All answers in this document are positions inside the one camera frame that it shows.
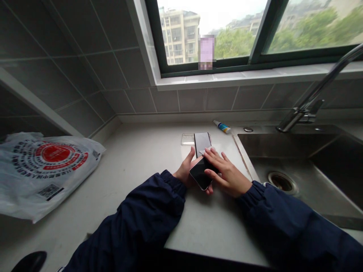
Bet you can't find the person's right hand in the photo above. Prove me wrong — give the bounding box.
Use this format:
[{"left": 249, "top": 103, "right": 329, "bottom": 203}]
[{"left": 204, "top": 147, "right": 253, "bottom": 199}]

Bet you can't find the person's left hand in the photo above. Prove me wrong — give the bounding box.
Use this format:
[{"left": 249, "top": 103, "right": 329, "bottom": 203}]
[{"left": 172, "top": 146, "right": 214, "bottom": 196}]

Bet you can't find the black smartphone with pink frame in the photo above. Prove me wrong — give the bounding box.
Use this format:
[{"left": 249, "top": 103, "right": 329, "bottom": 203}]
[{"left": 189, "top": 131, "right": 222, "bottom": 192}]

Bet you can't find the small white bottle blue label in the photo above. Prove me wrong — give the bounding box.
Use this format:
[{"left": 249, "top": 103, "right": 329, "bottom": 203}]
[{"left": 213, "top": 119, "right": 232, "bottom": 135}]

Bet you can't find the round sink drain strainer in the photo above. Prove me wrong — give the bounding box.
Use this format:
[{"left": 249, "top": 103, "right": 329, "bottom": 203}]
[{"left": 267, "top": 170, "right": 299, "bottom": 196}]

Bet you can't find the stainless steel sink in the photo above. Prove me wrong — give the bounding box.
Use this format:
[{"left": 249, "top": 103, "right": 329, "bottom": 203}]
[{"left": 236, "top": 124, "right": 363, "bottom": 230}]

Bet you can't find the chrome kitchen faucet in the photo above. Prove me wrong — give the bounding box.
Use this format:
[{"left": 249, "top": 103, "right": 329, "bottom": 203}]
[{"left": 275, "top": 42, "right": 363, "bottom": 133}]

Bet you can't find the white plastic bag red print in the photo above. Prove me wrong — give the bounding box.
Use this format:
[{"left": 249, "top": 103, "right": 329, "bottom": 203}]
[{"left": 0, "top": 131, "right": 107, "bottom": 225}]

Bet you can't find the dark framed window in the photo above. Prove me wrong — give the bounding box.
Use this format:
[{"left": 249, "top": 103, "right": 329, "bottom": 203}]
[{"left": 144, "top": 0, "right": 363, "bottom": 79}]

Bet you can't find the black rounded object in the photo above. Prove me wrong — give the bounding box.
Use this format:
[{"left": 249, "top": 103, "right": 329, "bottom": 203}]
[{"left": 11, "top": 250, "right": 48, "bottom": 272}]

